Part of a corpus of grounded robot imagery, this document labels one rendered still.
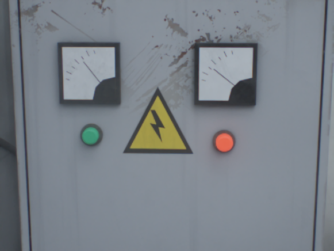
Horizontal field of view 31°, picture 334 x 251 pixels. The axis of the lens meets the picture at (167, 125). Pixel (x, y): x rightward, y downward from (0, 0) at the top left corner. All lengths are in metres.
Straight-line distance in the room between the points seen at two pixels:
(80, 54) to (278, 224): 0.35
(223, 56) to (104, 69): 0.15
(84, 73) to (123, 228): 0.22
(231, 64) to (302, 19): 0.11
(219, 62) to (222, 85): 0.03
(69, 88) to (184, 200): 0.22
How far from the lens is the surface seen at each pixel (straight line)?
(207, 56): 0.79
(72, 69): 0.81
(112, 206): 0.85
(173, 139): 0.81
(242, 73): 0.79
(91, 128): 0.81
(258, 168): 0.83
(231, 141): 0.80
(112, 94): 0.80
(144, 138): 0.82
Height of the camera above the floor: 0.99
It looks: 12 degrees down
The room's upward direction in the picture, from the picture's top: straight up
